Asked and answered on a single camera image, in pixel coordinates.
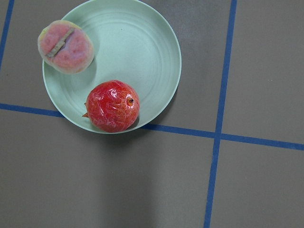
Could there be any red pomegranate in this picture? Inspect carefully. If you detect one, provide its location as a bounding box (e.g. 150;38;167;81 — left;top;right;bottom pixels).
83;80;140;133

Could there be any pink yellow peach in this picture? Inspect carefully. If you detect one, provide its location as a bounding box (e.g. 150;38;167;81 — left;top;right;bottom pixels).
37;20;95;74

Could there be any green plate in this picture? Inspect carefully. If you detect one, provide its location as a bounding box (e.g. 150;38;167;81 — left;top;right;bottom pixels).
42;0;181;133

